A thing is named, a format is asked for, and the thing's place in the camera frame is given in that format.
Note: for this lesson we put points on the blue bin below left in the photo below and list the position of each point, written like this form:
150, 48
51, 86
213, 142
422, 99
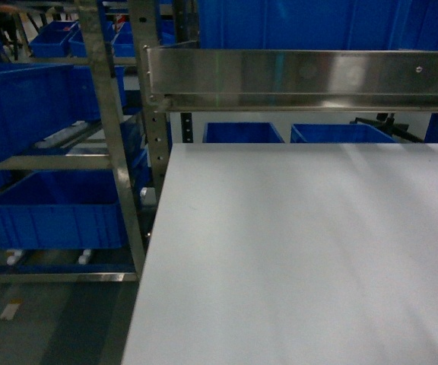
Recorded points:
241, 133

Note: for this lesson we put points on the blue bin below middle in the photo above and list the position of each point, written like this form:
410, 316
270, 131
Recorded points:
337, 134

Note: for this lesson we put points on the large blue bin upper left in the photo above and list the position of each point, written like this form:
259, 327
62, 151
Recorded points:
319, 25

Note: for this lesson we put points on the blue crate upper left shelf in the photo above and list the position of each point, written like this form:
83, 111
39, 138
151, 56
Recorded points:
38, 100

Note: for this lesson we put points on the blue crate shelf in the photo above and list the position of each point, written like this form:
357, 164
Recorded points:
73, 209
38, 100

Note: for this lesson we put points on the blue crate lower left shelf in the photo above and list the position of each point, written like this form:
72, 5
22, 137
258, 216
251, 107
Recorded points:
73, 209

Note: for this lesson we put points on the stainless steel shelf rail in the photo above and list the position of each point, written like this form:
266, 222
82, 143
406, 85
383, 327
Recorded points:
250, 80

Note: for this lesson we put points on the steel left shelf frame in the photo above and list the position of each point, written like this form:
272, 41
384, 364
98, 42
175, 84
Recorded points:
146, 23

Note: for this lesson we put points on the blue bin below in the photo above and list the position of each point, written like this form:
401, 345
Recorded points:
337, 134
241, 133

